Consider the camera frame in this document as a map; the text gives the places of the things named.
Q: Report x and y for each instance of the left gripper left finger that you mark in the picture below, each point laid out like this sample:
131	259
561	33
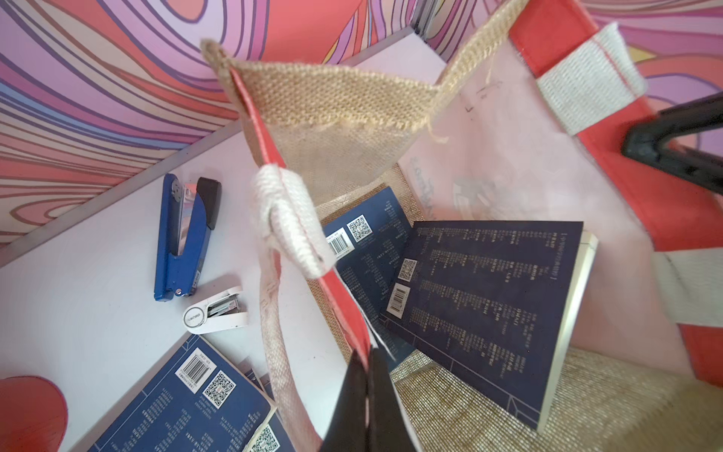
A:
348	427

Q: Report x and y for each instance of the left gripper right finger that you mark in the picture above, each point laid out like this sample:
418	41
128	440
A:
387	430

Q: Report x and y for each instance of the small white stapler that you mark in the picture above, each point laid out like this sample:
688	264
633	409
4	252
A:
221	312

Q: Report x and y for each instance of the blue book yellow label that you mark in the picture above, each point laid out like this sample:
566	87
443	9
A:
368	242

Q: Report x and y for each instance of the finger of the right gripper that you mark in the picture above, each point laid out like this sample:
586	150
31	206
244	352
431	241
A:
655	143

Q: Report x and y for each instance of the red pen holder cup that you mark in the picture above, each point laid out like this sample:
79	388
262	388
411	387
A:
34	414

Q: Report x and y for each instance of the middle dark blue book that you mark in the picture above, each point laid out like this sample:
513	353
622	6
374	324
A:
192	399

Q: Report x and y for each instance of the top dark blue book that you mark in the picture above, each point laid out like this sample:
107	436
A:
495	303

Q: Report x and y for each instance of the bottom dark blue book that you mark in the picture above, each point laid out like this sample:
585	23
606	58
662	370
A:
273	437

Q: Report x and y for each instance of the dark blue book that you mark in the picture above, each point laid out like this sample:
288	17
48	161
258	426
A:
192	399
273	437
495	303

